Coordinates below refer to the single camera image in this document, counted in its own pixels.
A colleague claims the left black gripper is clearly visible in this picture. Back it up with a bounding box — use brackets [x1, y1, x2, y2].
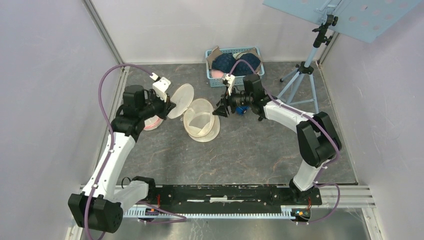
[139, 89, 177, 121]

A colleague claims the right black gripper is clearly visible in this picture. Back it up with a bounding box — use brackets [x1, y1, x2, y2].
[212, 86, 253, 118]

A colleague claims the white mesh laundry bag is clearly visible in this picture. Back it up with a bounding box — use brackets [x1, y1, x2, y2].
[143, 116, 164, 131]

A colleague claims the white round tub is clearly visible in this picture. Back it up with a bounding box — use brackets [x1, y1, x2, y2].
[167, 83, 221, 143]

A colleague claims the navy blue lace bra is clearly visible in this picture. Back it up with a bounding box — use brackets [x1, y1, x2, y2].
[211, 52, 262, 77]

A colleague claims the beige padded bra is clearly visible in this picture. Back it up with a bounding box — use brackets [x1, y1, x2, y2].
[205, 46, 263, 74]

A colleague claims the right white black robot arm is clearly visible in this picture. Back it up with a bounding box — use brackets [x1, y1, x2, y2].
[213, 73, 342, 204]

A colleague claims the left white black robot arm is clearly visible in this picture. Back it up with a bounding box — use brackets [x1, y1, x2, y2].
[68, 84, 176, 233]

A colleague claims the blue toy car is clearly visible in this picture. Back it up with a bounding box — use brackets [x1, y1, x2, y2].
[235, 106, 249, 116]

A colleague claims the blue plastic basket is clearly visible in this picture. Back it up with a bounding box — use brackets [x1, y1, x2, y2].
[204, 46, 265, 88]

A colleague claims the pink cloth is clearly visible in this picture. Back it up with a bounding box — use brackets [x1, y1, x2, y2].
[210, 69, 228, 79]

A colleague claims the blue tripod stand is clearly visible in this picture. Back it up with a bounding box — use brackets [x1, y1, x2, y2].
[277, 14, 339, 113]

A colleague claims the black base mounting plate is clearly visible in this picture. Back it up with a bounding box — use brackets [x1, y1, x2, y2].
[144, 184, 323, 214]

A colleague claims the light blue perforated board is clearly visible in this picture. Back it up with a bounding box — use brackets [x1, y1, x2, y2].
[262, 0, 421, 43]

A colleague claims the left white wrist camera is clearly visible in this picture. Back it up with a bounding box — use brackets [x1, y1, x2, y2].
[150, 72, 171, 102]

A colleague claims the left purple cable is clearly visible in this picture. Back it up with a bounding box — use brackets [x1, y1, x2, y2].
[83, 63, 188, 240]

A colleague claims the purple cable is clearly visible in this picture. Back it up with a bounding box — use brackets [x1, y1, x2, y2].
[229, 58, 342, 226]
[83, 63, 188, 240]

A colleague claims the light blue cable rail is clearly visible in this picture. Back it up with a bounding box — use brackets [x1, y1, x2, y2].
[123, 205, 296, 220]

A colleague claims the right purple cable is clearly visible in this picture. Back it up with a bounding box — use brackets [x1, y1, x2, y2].
[229, 58, 342, 226]

